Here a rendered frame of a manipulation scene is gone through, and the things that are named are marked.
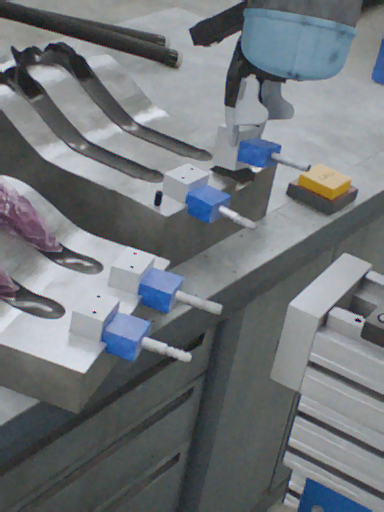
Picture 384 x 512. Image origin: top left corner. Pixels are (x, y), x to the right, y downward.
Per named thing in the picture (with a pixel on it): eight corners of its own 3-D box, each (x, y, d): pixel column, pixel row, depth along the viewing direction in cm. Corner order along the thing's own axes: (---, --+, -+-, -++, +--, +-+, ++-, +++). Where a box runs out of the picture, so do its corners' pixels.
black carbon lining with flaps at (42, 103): (217, 168, 157) (229, 106, 152) (146, 202, 145) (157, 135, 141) (34, 81, 173) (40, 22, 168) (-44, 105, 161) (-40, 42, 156)
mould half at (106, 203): (265, 216, 163) (285, 131, 156) (156, 277, 143) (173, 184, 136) (14, 93, 185) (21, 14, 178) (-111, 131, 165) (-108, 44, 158)
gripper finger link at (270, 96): (286, 150, 151) (288, 85, 146) (248, 139, 154) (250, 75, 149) (297, 142, 153) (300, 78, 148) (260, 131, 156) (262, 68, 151)
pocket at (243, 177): (251, 195, 156) (257, 171, 154) (230, 206, 152) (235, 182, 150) (225, 182, 158) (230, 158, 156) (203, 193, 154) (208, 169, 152)
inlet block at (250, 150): (314, 185, 149) (321, 145, 147) (295, 190, 145) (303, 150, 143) (231, 158, 155) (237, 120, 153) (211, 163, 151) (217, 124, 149)
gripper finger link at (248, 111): (252, 153, 143) (272, 82, 142) (213, 141, 146) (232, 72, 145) (263, 155, 146) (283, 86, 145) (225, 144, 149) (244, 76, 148)
